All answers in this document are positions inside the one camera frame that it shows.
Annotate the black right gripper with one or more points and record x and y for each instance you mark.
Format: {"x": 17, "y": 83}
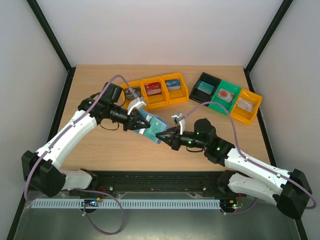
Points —
{"x": 176, "y": 139}

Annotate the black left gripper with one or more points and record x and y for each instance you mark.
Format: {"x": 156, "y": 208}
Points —
{"x": 131, "y": 124}

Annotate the teal VIP credit card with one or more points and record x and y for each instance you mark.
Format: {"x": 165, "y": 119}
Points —
{"x": 156, "y": 126}

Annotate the blue card holder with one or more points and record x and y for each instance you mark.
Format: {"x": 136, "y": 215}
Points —
{"x": 150, "y": 116}

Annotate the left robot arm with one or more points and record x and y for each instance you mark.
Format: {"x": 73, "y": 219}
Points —
{"x": 42, "y": 169}

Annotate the black card stack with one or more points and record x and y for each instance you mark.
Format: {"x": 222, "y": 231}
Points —
{"x": 132, "y": 93}

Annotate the blue card stack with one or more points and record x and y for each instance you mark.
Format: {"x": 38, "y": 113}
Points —
{"x": 173, "y": 84}

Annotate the teal card stack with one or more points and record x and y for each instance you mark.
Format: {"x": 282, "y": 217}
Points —
{"x": 205, "y": 87}

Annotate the red circle card stack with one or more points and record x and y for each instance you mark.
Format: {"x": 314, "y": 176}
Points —
{"x": 225, "y": 95}

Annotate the yellow bin left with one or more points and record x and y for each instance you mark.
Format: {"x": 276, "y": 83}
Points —
{"x": 131, "y": 84}

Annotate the black plastic bin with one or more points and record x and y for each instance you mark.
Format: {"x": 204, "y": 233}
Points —
{"x": 199, "y": 96}

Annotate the green plastic bin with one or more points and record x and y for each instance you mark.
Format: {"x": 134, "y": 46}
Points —
{"x": 229, "y": 87}

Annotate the yellow bin right group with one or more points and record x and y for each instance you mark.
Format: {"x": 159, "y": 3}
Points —
{"x": 244, "y": 116}

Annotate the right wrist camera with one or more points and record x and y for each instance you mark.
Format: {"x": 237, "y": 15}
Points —
{"x": 179, "y": 121}

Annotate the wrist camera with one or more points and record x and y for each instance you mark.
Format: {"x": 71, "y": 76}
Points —
{"x": 179, "y": 121}
{"x": 136, "y": 104}

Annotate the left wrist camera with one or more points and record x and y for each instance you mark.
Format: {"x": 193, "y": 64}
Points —
{"x": 136, "y": 104}

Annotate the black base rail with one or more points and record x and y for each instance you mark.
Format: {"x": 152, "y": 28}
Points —
{"x": 207, "y": 184}

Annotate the white slotted cable duct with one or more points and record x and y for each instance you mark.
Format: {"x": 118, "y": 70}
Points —
{"x": 132, "y": 204}

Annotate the black left frame post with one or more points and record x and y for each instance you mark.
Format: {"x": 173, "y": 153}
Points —
{"x": 42, "y": 20}

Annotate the black corner frame post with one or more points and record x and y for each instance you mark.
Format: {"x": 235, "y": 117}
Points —
{"x": 276, "y": 20}

